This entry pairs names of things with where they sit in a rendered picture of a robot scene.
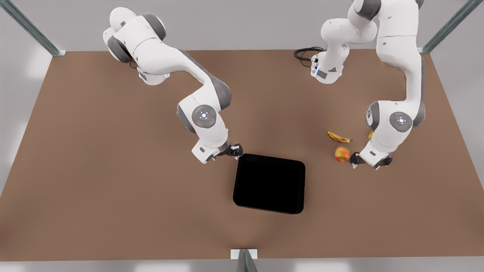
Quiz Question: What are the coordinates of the red yellow apple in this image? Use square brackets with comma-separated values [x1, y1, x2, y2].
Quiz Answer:
[334, 146, 351, 163]

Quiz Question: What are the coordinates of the yellow spotted banana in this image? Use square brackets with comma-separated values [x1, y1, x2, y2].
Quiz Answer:
[327, 131, 354, 144]

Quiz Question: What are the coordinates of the black rectangular tray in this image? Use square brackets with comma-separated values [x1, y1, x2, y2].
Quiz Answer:
[233, 153, 306, 215]

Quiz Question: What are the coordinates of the silver frame post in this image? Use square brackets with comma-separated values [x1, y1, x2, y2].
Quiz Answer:
[230, 249, 259, 272]
[417, 0, 484, 54]
[0, 0, 66, 57]

